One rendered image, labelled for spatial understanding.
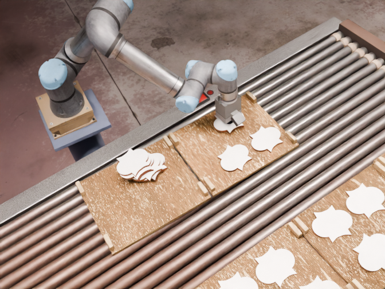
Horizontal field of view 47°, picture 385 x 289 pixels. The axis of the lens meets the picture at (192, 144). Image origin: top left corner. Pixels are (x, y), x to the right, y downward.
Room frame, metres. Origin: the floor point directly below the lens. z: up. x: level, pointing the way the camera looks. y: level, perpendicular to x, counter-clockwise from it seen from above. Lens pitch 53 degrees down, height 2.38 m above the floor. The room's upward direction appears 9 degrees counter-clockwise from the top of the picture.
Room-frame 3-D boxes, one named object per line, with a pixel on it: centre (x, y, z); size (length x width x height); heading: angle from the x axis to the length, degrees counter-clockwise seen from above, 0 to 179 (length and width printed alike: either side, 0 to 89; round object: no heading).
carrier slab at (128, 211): (0.92, 0.22, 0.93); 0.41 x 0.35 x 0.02; 114
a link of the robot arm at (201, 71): (1.22, -0.07, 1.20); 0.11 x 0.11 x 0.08; 62
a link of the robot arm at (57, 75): (1.41, 0.52, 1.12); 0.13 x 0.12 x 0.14; 152
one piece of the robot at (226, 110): (1.17, -0.17, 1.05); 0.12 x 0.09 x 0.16; 31
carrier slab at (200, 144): (1.10, -0.16, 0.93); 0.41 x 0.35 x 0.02; 115
